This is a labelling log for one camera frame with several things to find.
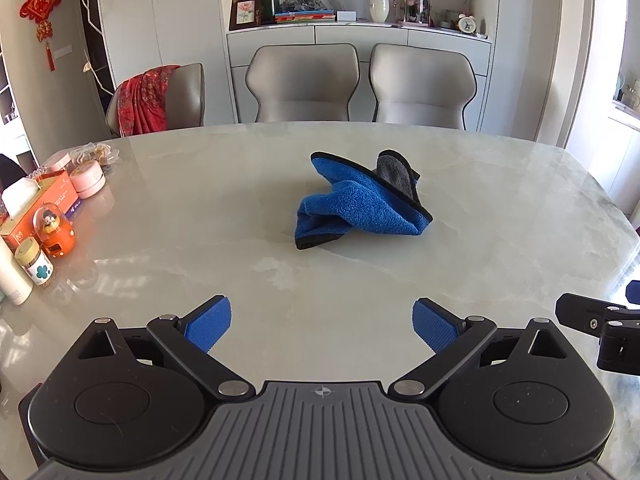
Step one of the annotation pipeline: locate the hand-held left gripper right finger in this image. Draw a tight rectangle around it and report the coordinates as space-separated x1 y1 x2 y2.
387 297 568 401

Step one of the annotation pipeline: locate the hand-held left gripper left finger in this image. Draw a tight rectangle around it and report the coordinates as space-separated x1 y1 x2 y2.
75 296 256 401

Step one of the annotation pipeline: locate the blue and grey towel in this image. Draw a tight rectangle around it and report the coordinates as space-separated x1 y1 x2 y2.
294 150 434 251

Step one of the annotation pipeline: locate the orange dome toy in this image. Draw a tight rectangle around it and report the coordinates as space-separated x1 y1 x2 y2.
32 202 77 259

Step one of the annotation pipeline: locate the glass jar with clover label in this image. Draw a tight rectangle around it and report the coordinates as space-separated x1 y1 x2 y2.
14 236 53 288

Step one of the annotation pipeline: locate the white bottle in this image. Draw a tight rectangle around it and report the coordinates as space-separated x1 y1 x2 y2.
0 237 34 306

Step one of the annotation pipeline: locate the orange tissue box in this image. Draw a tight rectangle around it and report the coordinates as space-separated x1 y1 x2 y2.
0 170 77 253

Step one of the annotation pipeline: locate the clear snack bag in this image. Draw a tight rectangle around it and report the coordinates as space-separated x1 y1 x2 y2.
70 142 118 168

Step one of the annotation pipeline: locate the grey dining chair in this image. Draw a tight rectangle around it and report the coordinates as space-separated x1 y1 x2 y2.
106 62 206 139
246 43 361 124
369 42 478 132

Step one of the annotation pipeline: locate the red patterned cloth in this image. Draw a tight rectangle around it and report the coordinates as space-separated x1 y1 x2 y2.
116 66 182 137

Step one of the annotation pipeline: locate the white branch decoration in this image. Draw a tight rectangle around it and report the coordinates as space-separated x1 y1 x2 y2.
77 0 116 96

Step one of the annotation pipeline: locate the glass display case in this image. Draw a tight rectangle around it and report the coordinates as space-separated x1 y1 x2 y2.
395 0 433 27

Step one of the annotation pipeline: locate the stack of books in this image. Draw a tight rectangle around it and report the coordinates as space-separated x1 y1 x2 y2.
274 7 337 24

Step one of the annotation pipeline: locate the green box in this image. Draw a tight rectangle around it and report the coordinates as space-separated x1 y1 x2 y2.
247 0 281 25

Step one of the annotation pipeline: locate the dark picture frame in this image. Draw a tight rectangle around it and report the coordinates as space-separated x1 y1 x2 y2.
229 0 263 31

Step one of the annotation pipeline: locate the red knot wall ornament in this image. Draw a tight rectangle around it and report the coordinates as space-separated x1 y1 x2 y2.
19 0 64 72

